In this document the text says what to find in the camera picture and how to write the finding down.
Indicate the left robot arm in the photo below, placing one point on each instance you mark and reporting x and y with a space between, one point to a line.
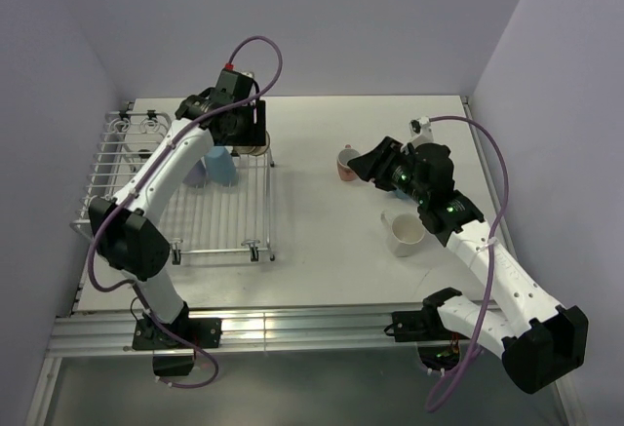
125 226

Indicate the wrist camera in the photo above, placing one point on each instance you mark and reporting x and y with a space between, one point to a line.
229 66
420 131

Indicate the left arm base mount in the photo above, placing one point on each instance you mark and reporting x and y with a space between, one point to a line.
175 355

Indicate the steel cup brown base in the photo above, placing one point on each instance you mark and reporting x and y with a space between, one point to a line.
254 150

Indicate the pink mug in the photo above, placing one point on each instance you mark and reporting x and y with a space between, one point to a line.
347 154

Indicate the blue cup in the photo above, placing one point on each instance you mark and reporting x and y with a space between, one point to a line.
220 166

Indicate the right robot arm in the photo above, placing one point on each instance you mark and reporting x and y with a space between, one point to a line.
537 339

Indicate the lilac cup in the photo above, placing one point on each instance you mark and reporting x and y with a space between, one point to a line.
197 176

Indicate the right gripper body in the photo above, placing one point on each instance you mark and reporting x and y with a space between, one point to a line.
397 172

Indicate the white mug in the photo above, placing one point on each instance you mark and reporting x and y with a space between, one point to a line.
404 232

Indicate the aluminium rail frame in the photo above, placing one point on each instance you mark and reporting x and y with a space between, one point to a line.
333 284

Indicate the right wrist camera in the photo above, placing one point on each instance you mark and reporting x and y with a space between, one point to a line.
420 131

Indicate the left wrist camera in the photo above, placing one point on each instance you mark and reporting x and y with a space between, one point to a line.
229 66

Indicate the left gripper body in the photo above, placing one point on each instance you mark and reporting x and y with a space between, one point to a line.
243 130

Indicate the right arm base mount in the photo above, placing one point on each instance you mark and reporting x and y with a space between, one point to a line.
438 349

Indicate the blue mug with handle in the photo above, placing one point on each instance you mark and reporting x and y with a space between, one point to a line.
401 195

